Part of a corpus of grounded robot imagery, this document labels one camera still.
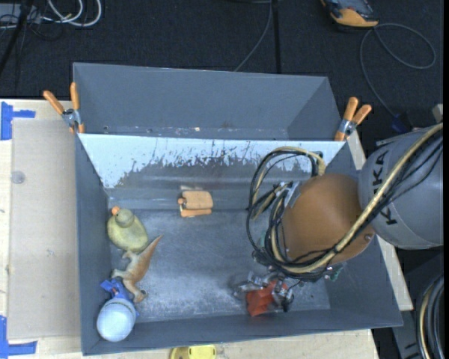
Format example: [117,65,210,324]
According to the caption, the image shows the red plastic toy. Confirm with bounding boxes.
[245,279,281,318]

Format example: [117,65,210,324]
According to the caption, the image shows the grey metal bin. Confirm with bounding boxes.
[71,62,405,357]

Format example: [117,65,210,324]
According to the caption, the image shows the orange toy dinosaur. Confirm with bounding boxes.
[110,233,164,304]

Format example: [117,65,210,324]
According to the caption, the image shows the yellow rubber duck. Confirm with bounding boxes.
[106,205,150,255]

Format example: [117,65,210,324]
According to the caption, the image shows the white spray bottle blue nozzle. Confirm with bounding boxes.
[96,277,141,343]

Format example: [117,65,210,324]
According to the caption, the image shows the pale wood board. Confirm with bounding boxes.
[6,117,83,341]

